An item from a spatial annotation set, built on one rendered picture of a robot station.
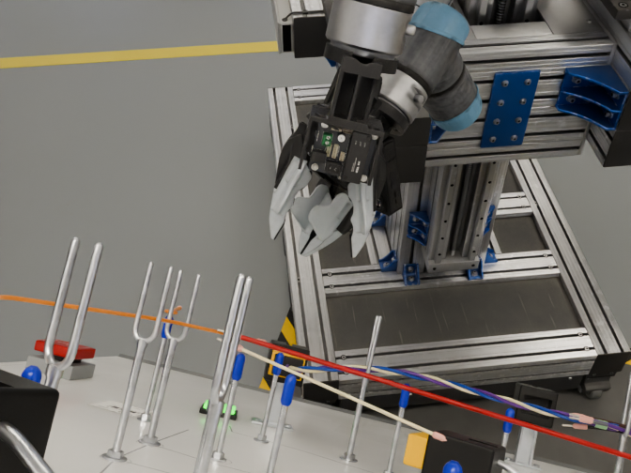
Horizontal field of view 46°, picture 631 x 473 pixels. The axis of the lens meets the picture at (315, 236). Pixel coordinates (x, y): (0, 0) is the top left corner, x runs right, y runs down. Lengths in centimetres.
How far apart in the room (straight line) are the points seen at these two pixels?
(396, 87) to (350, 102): 25
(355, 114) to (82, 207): 209
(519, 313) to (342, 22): 150
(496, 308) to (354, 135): 145
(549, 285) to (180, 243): 118
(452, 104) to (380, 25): 37
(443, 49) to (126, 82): 243
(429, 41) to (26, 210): 203
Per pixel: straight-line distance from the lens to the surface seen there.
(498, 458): 52
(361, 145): 69
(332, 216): 92
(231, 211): 261
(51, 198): 280
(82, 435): 62
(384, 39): 70
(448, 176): 176
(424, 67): 96
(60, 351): 88
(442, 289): 211
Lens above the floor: 181
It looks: 46 degrees down
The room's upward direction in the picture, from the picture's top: straight up
